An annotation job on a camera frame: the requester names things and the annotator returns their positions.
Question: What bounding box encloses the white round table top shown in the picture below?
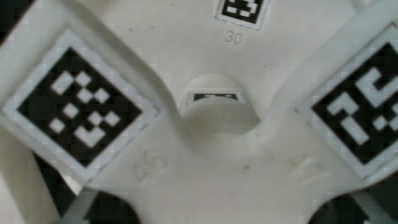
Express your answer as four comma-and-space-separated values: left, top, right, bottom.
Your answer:
0, 0, 398, 224

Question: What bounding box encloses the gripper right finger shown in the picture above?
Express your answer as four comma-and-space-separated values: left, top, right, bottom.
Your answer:
308, 192, 398, 224

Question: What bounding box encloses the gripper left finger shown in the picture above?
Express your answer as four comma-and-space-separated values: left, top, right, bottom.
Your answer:
55, 188, 142, 224

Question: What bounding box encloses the white cylindrical table leg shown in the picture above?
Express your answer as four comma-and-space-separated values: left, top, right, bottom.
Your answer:
181, 88, 260, 135

